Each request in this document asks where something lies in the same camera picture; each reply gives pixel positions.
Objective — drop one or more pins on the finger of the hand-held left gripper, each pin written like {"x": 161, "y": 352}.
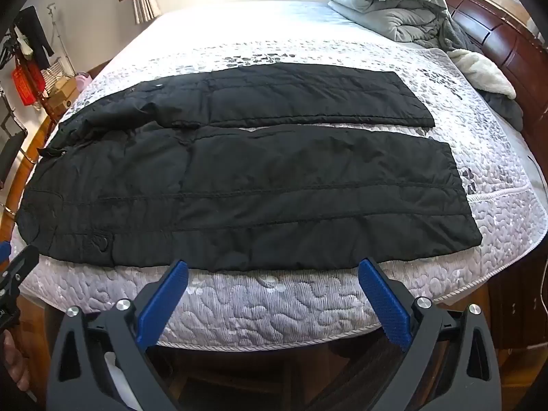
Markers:
{"x": 3, "y": 251}
{"x": 19, "y": 267}

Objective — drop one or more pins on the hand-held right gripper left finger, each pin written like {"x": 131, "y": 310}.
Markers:
{"x": 165, "y": 299}

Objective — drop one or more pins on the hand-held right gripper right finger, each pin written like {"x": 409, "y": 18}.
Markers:
{"x": 383, "y": 304}

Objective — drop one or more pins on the black padded pants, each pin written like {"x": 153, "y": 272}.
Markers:
{"x": 257, "y": 197}

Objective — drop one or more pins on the person's left hand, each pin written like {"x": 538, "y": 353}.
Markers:
{"x": 13, "y": 364}

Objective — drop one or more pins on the bed with white quilted cover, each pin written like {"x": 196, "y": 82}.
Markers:
{"x": 257, "y": 304}

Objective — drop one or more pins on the black mesh chair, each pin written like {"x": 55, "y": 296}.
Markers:
{"x": 10, "y": 158}

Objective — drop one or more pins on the brown wooden bedside cabinet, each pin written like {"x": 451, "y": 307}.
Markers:
{"x": 518, "y": 304}

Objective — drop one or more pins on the cardboard boxes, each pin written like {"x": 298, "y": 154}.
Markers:
{"x": 64, "y": 96}

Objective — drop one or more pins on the red bag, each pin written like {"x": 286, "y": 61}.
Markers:
{"x": 28, "y": 85}

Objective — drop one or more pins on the pink object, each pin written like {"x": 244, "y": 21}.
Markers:
{"x": 83, "y": 83}

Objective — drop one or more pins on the wooden coat rack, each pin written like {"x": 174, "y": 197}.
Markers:
{"x": 17, "y": 38}

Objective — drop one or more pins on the black hanging garment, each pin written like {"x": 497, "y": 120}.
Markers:
{"x": 38, "y": 36}

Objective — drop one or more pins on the dark grey cloth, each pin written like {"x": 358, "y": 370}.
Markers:
{"x": 507, "y": 109}

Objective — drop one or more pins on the white fleece blanket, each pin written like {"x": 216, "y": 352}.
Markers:
{"x": 483, "y": 70}

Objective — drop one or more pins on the grey folded duvet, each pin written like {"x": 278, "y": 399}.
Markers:
{"x": 398, "y": 17}

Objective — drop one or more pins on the brown wooden headboard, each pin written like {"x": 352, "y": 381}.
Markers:
{"x": 501, "y": 38}

